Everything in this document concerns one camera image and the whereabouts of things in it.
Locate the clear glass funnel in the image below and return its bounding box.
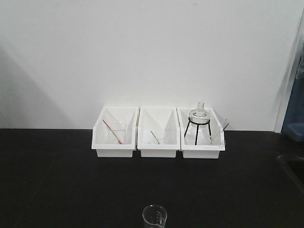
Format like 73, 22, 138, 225
210, 119, 230, 144

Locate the black sink basin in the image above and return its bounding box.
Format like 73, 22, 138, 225
277, 155, 304, 193

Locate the right white storage bin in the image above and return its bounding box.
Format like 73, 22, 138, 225
177, 107, 226, 159

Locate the black wire tripod stand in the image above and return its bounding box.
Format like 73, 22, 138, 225
184, 117, 211, 145

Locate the beaker in left bin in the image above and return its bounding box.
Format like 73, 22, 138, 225
107, 121, 126, 144

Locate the left white storage bin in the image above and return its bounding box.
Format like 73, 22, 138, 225
91, 106, 139, 158

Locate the clear glass beaker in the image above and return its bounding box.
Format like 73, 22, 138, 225
142, 205, 168, 228

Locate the glass flask on tripod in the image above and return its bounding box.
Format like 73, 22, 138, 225
188, 102, 210, 134

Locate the middle white storage bin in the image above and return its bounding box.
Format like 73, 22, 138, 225
137, 107, 181, 158

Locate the white storage bin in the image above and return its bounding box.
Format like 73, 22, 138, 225
137, 107, 181, 158
177, 107, 226, 159
91, 106, 139, 158

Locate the beaker in bin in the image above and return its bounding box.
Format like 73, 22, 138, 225
148, 136, 165, 145
107, 121, 126, 144

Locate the red stirring rod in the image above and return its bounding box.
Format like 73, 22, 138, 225
103, 119, 124, 144

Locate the blue curtain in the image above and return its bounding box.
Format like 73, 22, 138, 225
281, 48, 304, 143

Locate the beaker in middle bin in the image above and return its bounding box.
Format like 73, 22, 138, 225
148, 136, 165, 145

